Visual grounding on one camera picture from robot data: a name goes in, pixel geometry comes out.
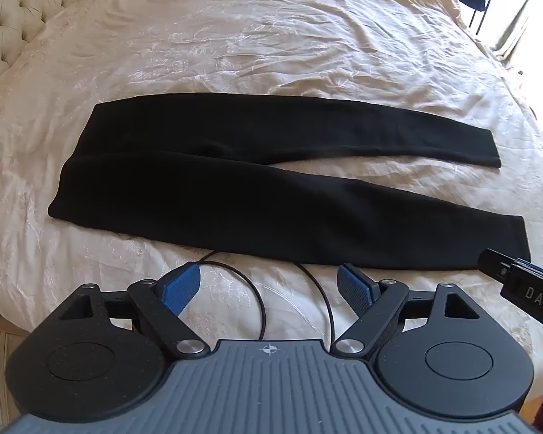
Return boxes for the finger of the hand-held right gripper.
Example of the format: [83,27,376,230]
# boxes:
[477,248,532,286]

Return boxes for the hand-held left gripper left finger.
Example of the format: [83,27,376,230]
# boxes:
[59,264,209,357]

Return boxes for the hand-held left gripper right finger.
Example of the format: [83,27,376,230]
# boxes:
[334,264,480,356]

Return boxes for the black pants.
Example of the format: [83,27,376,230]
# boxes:
[47,93,532,272]

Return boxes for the white curtain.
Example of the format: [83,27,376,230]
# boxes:
[491,0,543,71]

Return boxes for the cream embroidered bedspread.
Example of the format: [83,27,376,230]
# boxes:
[0,0,543,349]

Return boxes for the cream tufted headboard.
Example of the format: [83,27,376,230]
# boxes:
[0,0,114,91]

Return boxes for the black cable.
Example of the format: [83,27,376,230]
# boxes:
[194,250,341,353]

